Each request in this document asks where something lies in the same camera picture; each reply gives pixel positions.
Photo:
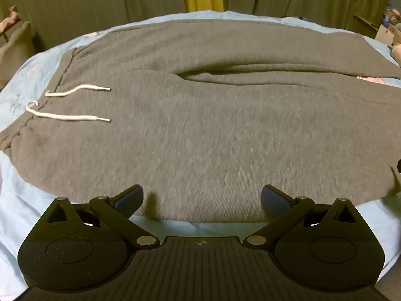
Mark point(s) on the blue printed bed sheet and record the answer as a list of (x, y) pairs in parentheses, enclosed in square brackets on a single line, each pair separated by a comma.
[(18, 219)]

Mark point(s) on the small pink toy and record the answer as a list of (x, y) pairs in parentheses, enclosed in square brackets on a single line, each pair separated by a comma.
[(9, 17)]

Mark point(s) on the pink plush toy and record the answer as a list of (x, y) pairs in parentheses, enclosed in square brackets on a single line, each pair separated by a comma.
[(396, 42)]

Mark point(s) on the dark wooden shelf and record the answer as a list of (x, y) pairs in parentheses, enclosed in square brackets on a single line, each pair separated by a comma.
[(366, 25)]

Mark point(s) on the plastic bottle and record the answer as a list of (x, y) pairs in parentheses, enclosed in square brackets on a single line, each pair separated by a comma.
[(388, 15)]

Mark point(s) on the grey pants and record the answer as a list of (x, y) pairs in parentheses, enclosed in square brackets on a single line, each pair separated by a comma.
[(200, 125)]

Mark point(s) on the grey cushion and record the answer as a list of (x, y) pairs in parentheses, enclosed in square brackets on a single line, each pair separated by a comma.
[(14, 51)]

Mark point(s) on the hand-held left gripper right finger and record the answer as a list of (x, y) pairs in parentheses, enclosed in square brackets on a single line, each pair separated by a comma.
[(272, 199)]

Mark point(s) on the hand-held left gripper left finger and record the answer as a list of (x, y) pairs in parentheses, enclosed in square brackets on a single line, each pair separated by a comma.
[(131, 200)]

